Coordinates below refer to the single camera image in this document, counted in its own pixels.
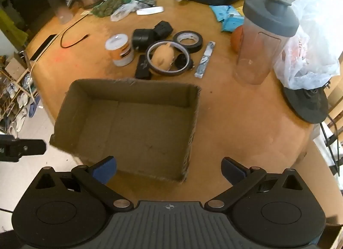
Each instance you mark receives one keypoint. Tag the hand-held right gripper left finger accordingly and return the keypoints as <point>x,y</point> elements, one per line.
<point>105,170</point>

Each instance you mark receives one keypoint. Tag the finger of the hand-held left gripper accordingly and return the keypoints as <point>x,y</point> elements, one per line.
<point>26,147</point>

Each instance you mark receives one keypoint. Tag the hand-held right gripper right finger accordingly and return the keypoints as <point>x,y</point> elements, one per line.
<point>232,170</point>

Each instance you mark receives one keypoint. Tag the cardboard box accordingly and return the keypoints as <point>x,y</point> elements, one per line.
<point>139,131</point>

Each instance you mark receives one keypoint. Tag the tan plush toy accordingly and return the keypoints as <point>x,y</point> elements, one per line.
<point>162,56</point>

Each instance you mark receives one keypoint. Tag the black tape roll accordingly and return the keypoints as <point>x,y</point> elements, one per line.
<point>198,45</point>

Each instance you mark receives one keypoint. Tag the black faceted plastic part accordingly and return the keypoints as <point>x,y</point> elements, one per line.
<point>163,29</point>

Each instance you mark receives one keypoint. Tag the shoe rack with shoes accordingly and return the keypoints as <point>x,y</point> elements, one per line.
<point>16,104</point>

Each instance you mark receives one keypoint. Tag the black phone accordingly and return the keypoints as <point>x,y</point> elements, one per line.
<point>43,45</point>

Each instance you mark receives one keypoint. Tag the black flat rectangular case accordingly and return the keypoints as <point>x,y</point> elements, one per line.
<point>142,68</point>

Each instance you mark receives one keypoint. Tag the silver sachet packet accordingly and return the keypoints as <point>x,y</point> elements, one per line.
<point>205,60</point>

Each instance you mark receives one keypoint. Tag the white jar with orange label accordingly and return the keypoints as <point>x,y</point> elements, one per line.
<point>120,50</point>

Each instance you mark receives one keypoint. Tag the small black ribbed cap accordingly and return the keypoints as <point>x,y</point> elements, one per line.
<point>182,60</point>

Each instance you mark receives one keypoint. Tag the clear shaker bottle grey lid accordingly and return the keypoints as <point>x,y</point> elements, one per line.
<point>257,50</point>

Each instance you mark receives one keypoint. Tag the orange fruit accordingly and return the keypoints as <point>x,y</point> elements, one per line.
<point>236,38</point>

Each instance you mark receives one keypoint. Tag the black round cylinder part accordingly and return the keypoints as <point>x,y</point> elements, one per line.
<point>143,38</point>

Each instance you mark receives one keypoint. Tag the frosted plastic tumbler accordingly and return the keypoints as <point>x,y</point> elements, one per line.
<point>60,7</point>

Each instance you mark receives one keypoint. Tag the white plastic bag red print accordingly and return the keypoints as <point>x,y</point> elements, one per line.
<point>313,50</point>

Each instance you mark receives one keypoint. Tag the blue wipes packet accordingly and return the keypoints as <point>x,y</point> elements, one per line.
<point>221,11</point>
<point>231,23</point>

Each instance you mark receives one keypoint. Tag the small paper tag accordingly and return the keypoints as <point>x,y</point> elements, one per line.
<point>85,12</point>

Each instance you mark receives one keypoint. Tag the clear crumpled plastic bag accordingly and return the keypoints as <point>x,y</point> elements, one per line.
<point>120,13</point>

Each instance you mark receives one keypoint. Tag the green net bag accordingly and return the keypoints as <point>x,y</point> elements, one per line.
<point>107,7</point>

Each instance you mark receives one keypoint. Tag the white wristband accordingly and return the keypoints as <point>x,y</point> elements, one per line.
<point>150,11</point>

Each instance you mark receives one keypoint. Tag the black chair frame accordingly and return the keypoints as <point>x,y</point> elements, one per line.
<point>332,141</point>

